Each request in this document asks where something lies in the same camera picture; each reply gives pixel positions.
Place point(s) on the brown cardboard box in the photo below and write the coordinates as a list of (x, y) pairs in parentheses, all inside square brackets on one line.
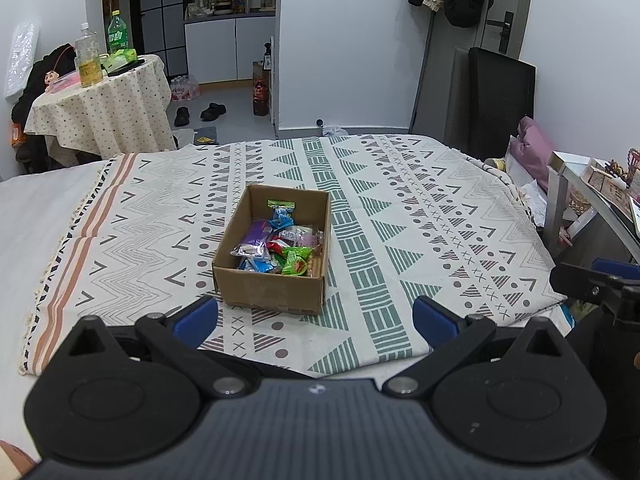
[(270, 295)]

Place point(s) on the pink cartoon case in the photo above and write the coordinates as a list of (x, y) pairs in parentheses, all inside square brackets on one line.
[(65, 82)]

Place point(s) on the leaning grey board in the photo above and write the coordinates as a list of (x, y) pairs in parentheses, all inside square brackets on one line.
[(455, 100)]

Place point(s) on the purple snack packet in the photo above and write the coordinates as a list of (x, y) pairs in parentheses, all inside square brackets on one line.
[(255, 235)]

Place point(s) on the clear bottle with yellow liquid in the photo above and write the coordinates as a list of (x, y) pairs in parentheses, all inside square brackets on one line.
[(90, 65)]

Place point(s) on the brown bottle with red label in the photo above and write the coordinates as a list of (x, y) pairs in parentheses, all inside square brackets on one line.
[(260, 97)]

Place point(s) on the yellow packet with green ends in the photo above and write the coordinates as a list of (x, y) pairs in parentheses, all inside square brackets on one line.
[(280, 205)]

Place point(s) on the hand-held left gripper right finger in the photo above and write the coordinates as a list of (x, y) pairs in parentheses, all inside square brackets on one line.
[(432, 320)]

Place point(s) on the leaning black panel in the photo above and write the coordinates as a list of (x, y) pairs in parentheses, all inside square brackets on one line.
[(502, 105)]

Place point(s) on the pink pack of water bottles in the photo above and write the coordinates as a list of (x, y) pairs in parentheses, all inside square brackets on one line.
[(185, 89)]

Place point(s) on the round table with dotted cloth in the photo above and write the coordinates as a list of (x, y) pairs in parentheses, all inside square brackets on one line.
[(100, 115)]

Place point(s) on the metal frame glass table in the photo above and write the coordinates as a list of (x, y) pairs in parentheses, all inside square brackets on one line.
[(555, 200)]

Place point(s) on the orange box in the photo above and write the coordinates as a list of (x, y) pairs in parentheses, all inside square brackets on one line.
[(16, 135)]

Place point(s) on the white bed sheet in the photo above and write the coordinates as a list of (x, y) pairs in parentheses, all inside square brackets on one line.
[(30, 220)]

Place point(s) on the flat black device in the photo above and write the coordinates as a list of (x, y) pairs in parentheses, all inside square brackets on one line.
[(130, 66)]

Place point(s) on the green soda bottle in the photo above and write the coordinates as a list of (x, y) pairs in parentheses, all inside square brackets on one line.
[(117, 35)]

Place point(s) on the grey floor mat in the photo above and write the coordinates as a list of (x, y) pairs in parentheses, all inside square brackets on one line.
[(205, 137)]

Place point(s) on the black spray bottle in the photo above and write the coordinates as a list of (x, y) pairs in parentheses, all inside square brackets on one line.
[(267, 56)]

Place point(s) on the light green packet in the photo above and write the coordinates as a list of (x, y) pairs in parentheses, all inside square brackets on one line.
[(120, 59)]

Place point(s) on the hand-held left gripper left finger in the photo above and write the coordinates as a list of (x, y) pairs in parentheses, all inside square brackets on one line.
[(197, 317)]

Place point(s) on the dark grid panel door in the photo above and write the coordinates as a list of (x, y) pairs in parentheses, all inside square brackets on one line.
[(160, 20)]

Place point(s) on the red snack packet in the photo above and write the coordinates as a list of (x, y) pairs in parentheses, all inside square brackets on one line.
[(275, 247)]

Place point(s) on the pale pink clear packet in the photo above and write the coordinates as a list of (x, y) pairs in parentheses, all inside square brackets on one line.
[(302, 236)]

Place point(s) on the dark clothing on chair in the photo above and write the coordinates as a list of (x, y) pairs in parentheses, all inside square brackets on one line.
[(30, 110)]

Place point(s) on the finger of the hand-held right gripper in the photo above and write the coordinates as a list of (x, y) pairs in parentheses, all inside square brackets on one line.
[(612, 266), (580, 282)]

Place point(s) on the large blue snack packet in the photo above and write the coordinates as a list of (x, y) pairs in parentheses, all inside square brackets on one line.
[(252, 264)]

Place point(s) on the pink pillow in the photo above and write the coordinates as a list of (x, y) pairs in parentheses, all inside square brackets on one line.
[(535, 150)]

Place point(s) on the gold round tin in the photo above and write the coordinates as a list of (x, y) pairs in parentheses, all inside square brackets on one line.
[(494, 163)]

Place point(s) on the black slipper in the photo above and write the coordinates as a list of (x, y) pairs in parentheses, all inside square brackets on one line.
[(213, 111), (182, 116)]

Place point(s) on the patterned blanket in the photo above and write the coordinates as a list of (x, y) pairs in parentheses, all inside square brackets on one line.
[(150, 240)]

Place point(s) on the white kitchen cabinet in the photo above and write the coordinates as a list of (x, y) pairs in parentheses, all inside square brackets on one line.
[(215, 47)]

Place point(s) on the bright green snack packet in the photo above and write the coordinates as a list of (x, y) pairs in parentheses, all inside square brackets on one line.
[(295, 262)]

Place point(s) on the plastic wrapped white canvas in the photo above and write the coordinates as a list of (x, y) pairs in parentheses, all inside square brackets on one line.
[(22, 57)]

